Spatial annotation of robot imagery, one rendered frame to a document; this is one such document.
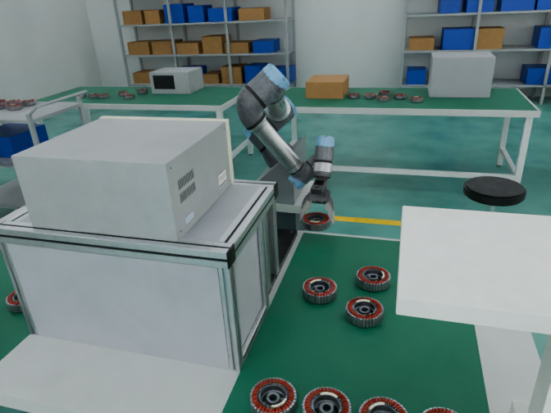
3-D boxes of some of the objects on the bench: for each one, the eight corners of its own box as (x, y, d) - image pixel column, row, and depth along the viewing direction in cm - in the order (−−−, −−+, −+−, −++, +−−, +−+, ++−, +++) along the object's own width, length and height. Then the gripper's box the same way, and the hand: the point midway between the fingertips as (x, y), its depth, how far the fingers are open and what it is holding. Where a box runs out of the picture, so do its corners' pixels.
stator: (356, 292, 149) (357, 282, 147) (355, 273, 159) (356, 264, 157) (391, 293, 147) (392, 283, 146) (388, 274, 157) (389, 265, 156)
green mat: (303, 233, 187) (303, 232, 187) (460, 247, 171) (461, 247, 171) (217, 422, 106) (217, 421, 106) (501, 483, 90) (502, 482, 90)
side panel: (261, 306, 145) (253, 215, 131) (269, 306, 144) (263, 216, 130) (229, 369, 121) (217, 268, 107) (240, 371, 120) (229, 269, 106)
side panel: (88, 282, 162) (66, 200, 148) (94, 283, 161) (73, 201, 147) (29, 333, 138) (-3, 242, 124) (38, 335, 137) (6, 242, 123)
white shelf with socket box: (389, 358, 122) (402, 205, 102) (544, 383, 112) (589, 218, 92) (381, 482, 91) (397, 297, 72) (591, 529, 82) (674, 331, 62)
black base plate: (158, 221, 203) (157, 217, 202) (298, 234, 186) (297, 229, 185) (94, 281, 162) (93, 275, 161) (264, 304, 146) (264, 298, 145)
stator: (343, 298, 146) (343, 289, 144) (312, 309, 142) (312, 299, 140) (325, 281, 155) (325, 272, 153) (297, 290, 151) (296, 281, 150)
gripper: (346, 178, 185) (341, 227, 184) (302, 174, 190) (297, 222, 189) (343, 174, 177) (338, 225, 175) (298, 171, 182) (292, 221, 181)
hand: (316, 223), depth 179 cm, fingers closed on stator, 13 cm apart
